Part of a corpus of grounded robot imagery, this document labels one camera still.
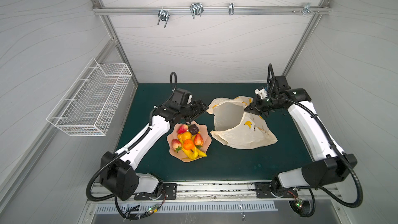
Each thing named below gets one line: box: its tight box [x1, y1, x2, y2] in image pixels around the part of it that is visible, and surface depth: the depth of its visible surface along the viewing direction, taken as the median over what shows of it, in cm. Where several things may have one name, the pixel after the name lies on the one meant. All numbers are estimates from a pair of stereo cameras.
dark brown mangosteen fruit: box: [188, 123, 199, 135], surface depth 90 cm
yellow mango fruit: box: [177, 131, 193, 142], surface depth 89 cm
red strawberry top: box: [177, 123, 189, 135], surface depth 90 cm
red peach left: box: [171, 138, 182, 153], surface depth 84 cm
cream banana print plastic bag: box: [206, 95, 279, 150], surface depth 78 cm
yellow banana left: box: [181, 146, 199, 160], surface depth 80 cm
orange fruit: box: [182, 138, 195, 151], surface depth 84 cm
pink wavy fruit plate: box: [166, 120, 212, 163], surface depth 87 cm
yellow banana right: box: [194, 146, 208, 160], surface depth 78 cm
